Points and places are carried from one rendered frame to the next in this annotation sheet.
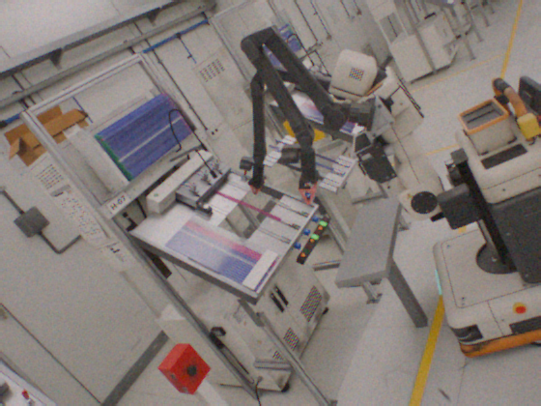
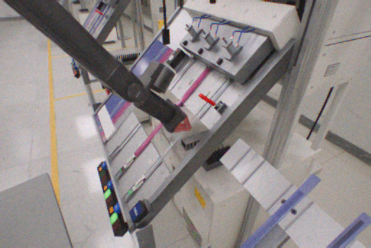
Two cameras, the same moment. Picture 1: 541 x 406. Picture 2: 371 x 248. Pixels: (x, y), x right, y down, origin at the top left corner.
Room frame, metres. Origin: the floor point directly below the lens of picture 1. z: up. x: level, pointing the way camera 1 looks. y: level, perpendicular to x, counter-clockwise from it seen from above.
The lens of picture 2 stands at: (2.43, -0.49, 1.35)
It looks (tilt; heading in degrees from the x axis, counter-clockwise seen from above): 36 degrees down; 107
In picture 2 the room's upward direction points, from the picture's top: straight up
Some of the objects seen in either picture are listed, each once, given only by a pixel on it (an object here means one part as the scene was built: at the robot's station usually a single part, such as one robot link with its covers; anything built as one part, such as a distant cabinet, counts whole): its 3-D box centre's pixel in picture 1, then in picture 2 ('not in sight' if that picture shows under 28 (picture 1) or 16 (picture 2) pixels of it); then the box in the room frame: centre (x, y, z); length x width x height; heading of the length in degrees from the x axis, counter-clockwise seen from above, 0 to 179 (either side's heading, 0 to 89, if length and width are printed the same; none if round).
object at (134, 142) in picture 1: (143, 136); not in sight; (2.33, 0.35, 1.52); 0.51 x 0.13 x 0.27; 135
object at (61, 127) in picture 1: (68, 117); not in sight; (2.46, 0.64, 1.82); 0.68 x 0.30 x 0.20; 135
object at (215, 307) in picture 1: (248, 311); (222, 168); (2.37, 0.48, 0.31); 0.70 x 0.65 x 0.62; 135
